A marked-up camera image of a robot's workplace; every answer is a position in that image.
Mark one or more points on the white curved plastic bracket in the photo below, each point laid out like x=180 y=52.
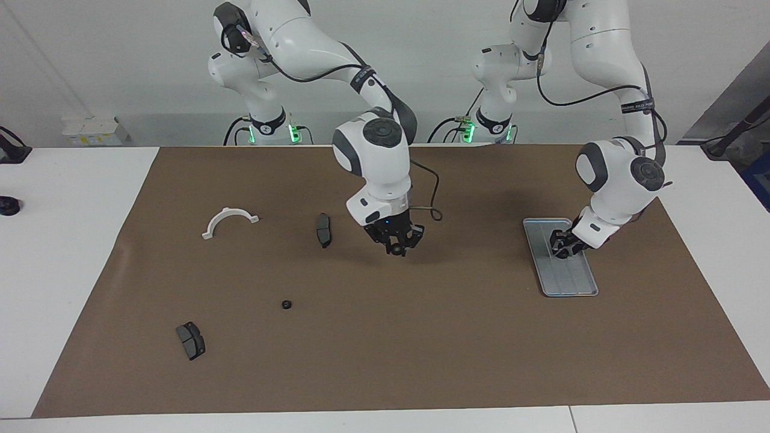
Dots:
x=228 y=211

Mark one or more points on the long curved dark brake pad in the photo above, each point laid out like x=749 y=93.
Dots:
x=323 y=230

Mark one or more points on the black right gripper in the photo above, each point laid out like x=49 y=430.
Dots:
x=394 y=228

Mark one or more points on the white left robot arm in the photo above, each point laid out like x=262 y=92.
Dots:
x=619 y=180

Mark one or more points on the black round knob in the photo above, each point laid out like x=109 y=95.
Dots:
x=9 y=205

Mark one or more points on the blue box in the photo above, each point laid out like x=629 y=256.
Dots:
x=759 y=180

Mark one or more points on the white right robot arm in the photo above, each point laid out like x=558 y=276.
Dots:
x=373 y=168

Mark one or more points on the short dark grey brake pad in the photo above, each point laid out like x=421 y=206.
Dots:
x=191 y=341

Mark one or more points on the black table clamp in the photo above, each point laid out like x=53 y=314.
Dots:
x=13 y=153

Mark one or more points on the black stand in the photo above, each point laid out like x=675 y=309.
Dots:
x=731 y=135

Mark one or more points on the brown table mat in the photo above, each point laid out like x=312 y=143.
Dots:
x=391 y=337

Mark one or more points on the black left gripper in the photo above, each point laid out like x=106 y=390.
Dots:
x=571 y=240

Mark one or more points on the silver metal tray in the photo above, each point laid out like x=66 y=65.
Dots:
x=571 y=279

